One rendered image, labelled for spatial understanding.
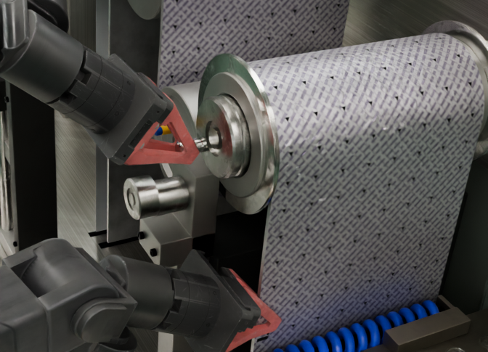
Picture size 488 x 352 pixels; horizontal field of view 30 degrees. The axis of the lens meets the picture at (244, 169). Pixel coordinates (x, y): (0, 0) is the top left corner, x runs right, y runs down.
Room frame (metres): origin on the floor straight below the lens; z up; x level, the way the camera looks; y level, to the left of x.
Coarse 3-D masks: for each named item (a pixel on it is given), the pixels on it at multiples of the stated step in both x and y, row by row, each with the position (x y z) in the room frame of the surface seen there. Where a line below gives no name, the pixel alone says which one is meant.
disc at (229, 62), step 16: (208, 64) 0.77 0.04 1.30; (224, 64) 0.74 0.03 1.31; (240, 64) 0.72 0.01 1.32; (208, 80) 0.77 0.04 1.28; (256, 80) 0.70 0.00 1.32; (256, 96) 0.69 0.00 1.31; (272, 112) 0.68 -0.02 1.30; (272, 128) 0.67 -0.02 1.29; (272, 144) 0.66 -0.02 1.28; (272, 160) 0.66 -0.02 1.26; (240, 176) 0.70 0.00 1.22; (272, 176) 0.66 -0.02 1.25; (224, 192) 0.72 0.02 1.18; (256, 192) 0.68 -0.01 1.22; (272, 192) 0.66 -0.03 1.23; (240, 208) 0.70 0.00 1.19; (256, 208) 0.67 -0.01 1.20
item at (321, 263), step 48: (384, 192) 0.74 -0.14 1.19; (432, 192) 0.77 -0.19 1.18; (288, 240) 0.68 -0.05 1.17; (336, 240) 0.71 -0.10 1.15; (384, 240) 0.74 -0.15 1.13; (432, 240) 0.78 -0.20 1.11; (288, 288) 0.69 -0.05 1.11; (336, 288) 0.72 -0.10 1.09; (384, 288) 0.75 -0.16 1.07; (432, 288) 0.79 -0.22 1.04; (288, 336) 0.69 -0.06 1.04
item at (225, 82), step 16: (480, 64) 0.82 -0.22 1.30; (224, 80) 0.73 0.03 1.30; (240, 80) 0.72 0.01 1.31; (208, 96) 0.76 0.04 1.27; (240, 96) 0.71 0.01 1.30; (256, 112) 0.69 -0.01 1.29; (256, 128) 0.68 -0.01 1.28; (256, 144) 0.68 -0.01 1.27; (256, 160) 0.68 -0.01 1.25; (256, 176) 0.67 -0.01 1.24; (240, 192) 0.69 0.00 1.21
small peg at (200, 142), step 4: (196, 140) 0.72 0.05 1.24; (200, 140) 0.72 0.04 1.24; (204, 140) 0.72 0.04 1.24; (176, 144) 0.71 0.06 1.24; (180, 144) 0.71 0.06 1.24; (196, 144) 0.71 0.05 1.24; (200, 144) 0.71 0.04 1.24; (204, 144) 0.72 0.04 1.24; (176, 148) 0.71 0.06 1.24; (180, 148) 0.70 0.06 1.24; (200, 148) 0.71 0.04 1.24; (204, 148) 0.71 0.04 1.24
